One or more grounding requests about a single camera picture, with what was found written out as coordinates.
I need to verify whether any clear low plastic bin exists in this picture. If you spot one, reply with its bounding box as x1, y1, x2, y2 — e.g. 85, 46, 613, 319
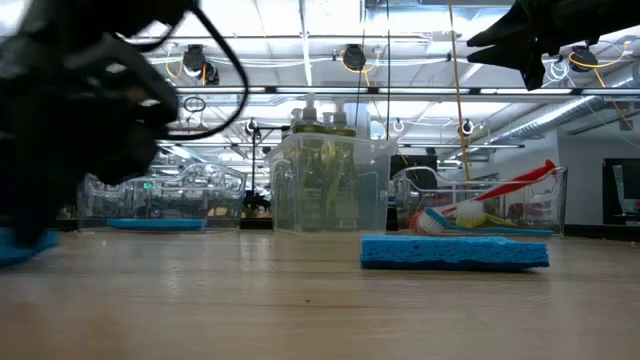
74, 162, 247, 232
392, 164, 569, 237

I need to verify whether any black wall monitor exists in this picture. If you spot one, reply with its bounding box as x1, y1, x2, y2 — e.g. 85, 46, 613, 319
602, 157, 640, 226

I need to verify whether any red dish brush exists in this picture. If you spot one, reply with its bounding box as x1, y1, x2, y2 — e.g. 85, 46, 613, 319
409, 158, 558, 234

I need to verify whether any hanging black cable loop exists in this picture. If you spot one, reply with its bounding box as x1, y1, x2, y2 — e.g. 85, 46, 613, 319
182, 95, 207, 114

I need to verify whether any yellow hanging cable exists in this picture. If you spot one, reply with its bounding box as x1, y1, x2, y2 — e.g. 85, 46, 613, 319
447, 0, 476, 214

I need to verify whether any blue dish brush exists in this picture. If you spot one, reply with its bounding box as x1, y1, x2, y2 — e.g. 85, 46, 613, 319
417, 207, 555, 237

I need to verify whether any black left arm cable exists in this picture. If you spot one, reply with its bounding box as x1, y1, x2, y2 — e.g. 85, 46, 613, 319
163, 0, 251, 142

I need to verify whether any lime green dish brush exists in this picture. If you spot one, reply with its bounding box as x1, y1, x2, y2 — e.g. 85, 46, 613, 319
453, 199, 516, 230

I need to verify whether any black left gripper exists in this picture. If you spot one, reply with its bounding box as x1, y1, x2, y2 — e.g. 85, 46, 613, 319
0, 29, 181, 247

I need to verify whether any black rectangular screen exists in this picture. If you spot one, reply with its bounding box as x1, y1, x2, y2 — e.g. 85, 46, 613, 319
389, 153, 439, 191

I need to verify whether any black ceiling cable reel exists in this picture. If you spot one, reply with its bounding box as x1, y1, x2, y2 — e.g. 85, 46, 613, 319
569, 45, 599, 74
180, 43, 221, 86
341, 43, 368, 72

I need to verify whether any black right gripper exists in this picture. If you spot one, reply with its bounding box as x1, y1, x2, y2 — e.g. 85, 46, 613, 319
467, 0, 640, 91

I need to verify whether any clear tall plastic bin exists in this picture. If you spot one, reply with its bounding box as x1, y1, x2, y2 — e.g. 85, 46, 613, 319
264, 132, 399, 236

